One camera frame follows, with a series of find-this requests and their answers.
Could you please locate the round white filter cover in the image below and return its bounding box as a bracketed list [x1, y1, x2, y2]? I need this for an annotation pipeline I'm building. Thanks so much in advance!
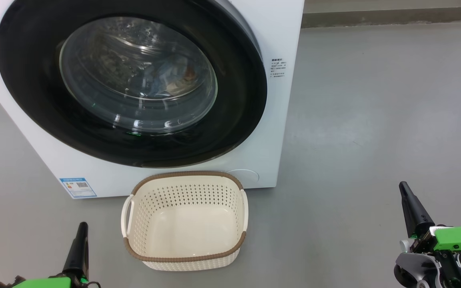
[224, 169, 260, 185]

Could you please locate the blue energy label sticker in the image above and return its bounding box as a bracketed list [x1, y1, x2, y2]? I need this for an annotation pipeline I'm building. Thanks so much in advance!
[59, 177, 97, 199]

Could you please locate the printed text label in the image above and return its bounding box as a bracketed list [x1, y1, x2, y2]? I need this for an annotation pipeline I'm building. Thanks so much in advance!
[271, 58, 287, 79]

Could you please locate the blue garment with cream lining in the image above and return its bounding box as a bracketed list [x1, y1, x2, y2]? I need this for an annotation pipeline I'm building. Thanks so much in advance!
[156, 66, 199, 96]

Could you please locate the white washing machine body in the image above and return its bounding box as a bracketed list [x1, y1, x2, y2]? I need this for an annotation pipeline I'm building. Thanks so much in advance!
[0, 0, 305, 200]

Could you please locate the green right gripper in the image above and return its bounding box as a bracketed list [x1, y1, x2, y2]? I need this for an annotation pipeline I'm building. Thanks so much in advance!
[398, 181, 461, 254]

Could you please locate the cream perforated laundry basket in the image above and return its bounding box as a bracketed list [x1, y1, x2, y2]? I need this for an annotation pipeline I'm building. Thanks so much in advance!
[120, 171, 249, 272]

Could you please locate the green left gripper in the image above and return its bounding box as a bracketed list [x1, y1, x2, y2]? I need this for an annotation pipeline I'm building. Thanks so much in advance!
[12, 222, 89, 288]

